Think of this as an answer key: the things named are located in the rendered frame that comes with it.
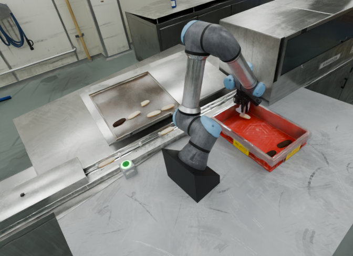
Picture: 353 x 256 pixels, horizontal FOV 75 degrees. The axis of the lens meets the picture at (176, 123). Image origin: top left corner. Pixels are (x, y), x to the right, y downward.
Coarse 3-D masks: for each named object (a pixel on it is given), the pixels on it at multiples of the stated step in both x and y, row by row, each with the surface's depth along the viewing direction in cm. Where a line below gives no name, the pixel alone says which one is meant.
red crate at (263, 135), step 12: (228, 120) 155; (240, 120) 153; (252, 120) 152; (240, 132) 145; (252, 132) 144; (264, 132) 142; (276, 132) 141; (264, 144) 135; (276, 144) 134; (252, 156) 128
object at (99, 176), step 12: (216, 108) 160; (180, 132) 146; (156, 144) 140; (168, 144) 144; (132, 156) 135; (144, 156) 137; (108, 168) 130; (96, 180) 126; (72, 192) 121; (60, 204) 121; (36, 216) 116; (12, 228) 112
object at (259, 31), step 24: (288, 0) 180; (312, 0) 174; (336, 0) 167; (240, 24) 154; (264, 24) 148; (288, 24) 144; (312, 24) 140; (264, 48) 143; (336, 48) 172; (264, 72) 151; (288, 72) 152; (312, 72) 171; (264, 96) 160
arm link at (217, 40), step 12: (216, 24) 91; (204, 36) 91; (216, 36) 89; (228, 36) 89; (204, 48) 94; (216, 48) 90; (228, 48) 90; (240, 48) 94; (228, 60) 95; (240, 60) 98; (240, 72) 104; (252, 72) 109; (252, 84) 113; (264, 84) 117
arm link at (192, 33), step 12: (192, 24) 97; (204, 24) 93; (192, 36) 96; (192, 48) 98; (192, 60) 102; (204, 60) 103; (192, 72) 104; (192, 84) 106; (192, 96) 109; (180, 108) 114; (192, 108) 112; (180, 120) 116
